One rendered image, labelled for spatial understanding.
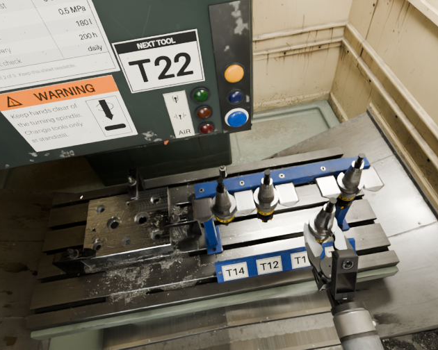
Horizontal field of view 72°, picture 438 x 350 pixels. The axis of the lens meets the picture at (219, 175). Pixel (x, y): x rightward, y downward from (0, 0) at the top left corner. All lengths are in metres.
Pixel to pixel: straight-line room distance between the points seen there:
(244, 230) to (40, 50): 0.86
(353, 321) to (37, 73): 0.68
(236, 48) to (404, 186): 1.10
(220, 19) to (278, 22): 1.24
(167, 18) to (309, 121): 1.59
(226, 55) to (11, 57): 0.25
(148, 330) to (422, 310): 0.92
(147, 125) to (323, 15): 1.33
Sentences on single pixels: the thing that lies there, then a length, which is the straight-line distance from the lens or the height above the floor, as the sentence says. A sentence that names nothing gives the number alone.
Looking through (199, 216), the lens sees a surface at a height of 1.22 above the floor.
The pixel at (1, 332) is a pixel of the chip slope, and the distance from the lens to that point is 1.53.
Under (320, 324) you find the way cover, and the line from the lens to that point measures 1.21.
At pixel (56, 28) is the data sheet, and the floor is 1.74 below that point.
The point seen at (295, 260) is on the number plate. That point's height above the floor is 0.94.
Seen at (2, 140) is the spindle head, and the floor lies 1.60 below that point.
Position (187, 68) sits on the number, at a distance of 0.41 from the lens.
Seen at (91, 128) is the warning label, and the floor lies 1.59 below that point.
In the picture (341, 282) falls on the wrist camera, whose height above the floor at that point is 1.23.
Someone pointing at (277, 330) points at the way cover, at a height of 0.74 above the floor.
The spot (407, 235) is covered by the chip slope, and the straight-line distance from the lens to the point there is 1.32.
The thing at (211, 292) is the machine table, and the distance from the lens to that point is 1.03.
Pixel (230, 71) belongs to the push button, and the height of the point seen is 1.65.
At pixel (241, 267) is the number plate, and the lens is 1.00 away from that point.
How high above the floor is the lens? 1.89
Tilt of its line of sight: 53 degrees down
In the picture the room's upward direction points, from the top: 9 degrees counter-clockwise
